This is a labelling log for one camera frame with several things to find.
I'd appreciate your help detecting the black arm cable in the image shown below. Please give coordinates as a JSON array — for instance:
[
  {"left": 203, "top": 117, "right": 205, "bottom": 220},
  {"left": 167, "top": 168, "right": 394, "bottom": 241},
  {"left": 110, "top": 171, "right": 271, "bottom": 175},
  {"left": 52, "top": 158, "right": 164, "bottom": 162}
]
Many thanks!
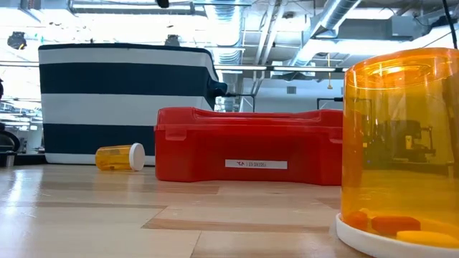
[{"left": 441, "top": 0, "right": 459, "bottom": 50}]

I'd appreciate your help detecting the large amber pill bottle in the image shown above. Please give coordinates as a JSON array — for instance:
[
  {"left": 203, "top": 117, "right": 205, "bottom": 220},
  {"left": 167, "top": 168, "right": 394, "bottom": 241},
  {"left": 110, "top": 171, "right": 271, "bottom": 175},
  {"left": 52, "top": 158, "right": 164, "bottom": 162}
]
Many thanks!
[{"left": 336, "top": 47, "right": 459, "bottom": 258}]

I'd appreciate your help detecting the red plastic first aid case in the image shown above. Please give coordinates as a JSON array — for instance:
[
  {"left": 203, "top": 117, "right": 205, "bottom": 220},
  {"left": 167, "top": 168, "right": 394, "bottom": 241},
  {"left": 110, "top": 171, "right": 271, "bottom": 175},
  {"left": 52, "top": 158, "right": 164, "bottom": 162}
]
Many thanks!
[{"left": 153, "top": 106, "right": 344, "bottom": 186}]

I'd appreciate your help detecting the black metal bracket stand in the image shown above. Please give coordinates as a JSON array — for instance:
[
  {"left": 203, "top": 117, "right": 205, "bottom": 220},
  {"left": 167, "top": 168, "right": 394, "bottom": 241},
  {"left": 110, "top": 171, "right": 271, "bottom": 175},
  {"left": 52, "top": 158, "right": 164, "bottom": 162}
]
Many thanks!
[{"left": 316, "top": 96, "right": 344, "bottom": 110}]

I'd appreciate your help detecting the black metal frame rail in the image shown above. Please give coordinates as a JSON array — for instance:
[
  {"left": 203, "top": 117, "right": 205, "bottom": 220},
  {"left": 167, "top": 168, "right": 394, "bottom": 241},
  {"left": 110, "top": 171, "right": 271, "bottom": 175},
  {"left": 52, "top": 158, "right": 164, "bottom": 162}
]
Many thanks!
[{"left": 224, "top": 92, "right": 257, "bottom": 113}]

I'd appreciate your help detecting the orange red pill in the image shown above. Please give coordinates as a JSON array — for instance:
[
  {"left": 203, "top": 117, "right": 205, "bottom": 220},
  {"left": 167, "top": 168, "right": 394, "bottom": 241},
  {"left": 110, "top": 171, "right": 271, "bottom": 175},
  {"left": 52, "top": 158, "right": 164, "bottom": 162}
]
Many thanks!
[{"left": 345, "top": 210, "right": 369, "bottom": 231}]

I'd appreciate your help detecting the dark red pill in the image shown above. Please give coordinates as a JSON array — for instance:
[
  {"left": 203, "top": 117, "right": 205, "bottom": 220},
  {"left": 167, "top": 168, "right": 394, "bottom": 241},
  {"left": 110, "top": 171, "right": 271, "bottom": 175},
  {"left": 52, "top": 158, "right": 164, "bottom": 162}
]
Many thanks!
[{"left": 371, "top": 215, "right": 422, "bottom": 237}]

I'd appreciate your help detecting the black ceiling fixture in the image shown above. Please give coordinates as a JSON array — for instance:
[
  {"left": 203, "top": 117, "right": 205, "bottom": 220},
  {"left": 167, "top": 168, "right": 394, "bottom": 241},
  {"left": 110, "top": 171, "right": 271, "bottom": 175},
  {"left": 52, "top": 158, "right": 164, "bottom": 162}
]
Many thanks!
[{"left": 6, "top": 31, "right": 28, "bottom": 51}]

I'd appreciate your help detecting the navy white striped fabric basket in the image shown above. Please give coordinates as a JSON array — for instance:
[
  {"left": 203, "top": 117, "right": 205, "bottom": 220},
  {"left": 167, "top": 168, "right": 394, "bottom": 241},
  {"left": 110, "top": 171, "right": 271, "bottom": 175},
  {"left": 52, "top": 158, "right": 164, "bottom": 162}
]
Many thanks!
[{"left": 38, "top": 42, "right": 228, "bottom": 166}]

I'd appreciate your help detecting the yellow hanging pendant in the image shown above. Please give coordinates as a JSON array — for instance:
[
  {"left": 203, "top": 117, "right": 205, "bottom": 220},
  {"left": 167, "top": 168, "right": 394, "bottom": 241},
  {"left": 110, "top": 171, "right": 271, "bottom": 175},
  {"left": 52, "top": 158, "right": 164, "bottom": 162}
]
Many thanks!
[{"left": 326, "top": 53, "right": 333, "bottom": 90}]

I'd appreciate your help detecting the small amber pill bottle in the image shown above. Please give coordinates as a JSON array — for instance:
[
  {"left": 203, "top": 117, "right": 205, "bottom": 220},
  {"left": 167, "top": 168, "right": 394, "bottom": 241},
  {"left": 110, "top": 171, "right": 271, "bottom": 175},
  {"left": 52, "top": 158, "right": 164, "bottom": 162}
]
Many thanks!
[{"left": 95, "top": 142, "right": 146, "bottom": 172}]

